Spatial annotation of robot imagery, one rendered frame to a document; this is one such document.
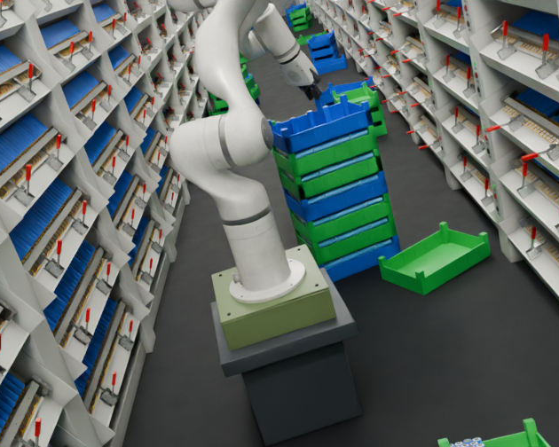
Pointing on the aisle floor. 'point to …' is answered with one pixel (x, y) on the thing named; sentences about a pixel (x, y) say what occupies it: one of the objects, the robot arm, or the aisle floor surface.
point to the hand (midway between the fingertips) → (312, 92)
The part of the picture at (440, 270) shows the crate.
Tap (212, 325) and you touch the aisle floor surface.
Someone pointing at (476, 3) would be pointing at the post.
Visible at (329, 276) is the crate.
